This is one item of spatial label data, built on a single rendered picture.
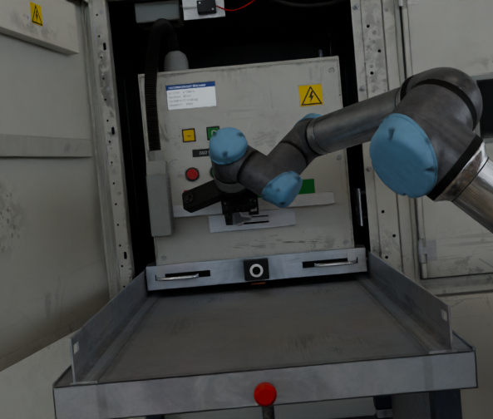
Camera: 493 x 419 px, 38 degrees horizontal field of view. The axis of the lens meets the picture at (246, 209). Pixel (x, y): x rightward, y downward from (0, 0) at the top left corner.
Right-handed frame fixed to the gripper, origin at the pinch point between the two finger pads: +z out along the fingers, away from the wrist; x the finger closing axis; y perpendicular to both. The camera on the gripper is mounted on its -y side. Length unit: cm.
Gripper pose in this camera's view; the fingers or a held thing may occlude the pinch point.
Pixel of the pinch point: (229, 219)
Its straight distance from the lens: 169.8
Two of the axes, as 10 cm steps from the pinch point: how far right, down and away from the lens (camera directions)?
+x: -0.8, -8.9, 4.4
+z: 0.5, 4.4, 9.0
